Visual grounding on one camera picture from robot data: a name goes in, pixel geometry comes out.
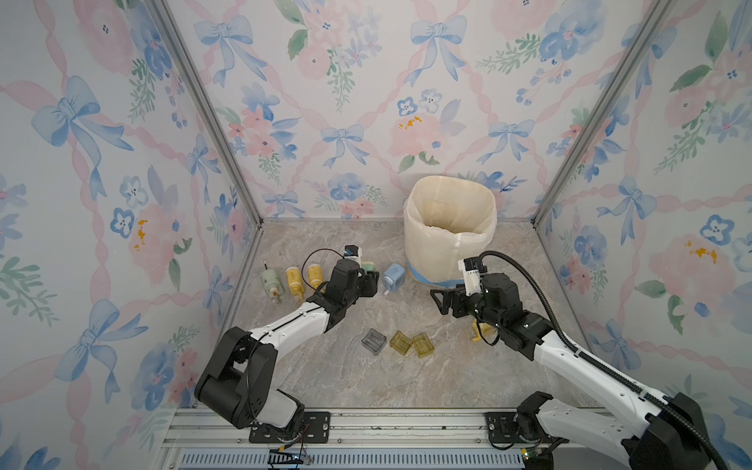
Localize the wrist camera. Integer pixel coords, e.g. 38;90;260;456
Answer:
458;257;488;297
343;245;362;264

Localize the yellow pencil sharpener right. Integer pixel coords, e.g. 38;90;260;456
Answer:
472;323;497;342

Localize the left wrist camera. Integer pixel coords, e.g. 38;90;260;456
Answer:
343;245;362;264

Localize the cream waste bin with liner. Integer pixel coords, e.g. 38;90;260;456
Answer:
403;175;497;288

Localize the black corrugated cable conduit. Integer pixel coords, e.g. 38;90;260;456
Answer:
478;249;730;470

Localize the yellow tinted tray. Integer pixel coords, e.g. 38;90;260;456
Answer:
411;333;435;358
390;330;413;356

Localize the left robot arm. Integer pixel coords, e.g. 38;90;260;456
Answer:
194;258;379;440

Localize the yellow pencil sharpener back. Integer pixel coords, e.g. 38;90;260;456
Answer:
307;264;325;290

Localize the yellow pencil sharpener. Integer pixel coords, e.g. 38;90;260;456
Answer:
472;323;497;342
285;266;306;303
307;264;325;290

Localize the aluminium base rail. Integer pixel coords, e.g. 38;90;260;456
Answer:
157;406;636;470

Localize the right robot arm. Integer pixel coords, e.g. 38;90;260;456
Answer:
431;273;724;469

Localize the pale green pencil sharpener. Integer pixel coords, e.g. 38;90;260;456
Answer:
260;262;285;305

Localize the yellow pencil sharpener front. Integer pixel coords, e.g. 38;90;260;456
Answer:
285;266;306;303

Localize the blue pencil sharpener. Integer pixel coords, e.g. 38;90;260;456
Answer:
382;264;405;295

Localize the clear shavings tray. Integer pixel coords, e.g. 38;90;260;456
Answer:
362;328;387;356

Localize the aluminium corner post left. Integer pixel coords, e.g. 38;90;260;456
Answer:
145;0;264;229

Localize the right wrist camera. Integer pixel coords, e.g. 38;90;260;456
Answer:
458;257;488;297

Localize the aluminium corner post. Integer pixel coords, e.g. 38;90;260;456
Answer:
145;0;264;229
532;0;676;229

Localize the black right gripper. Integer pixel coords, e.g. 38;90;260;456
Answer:
431;281;503;331

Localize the aluminium corner post right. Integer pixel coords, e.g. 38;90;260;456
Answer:
532;0;676;229

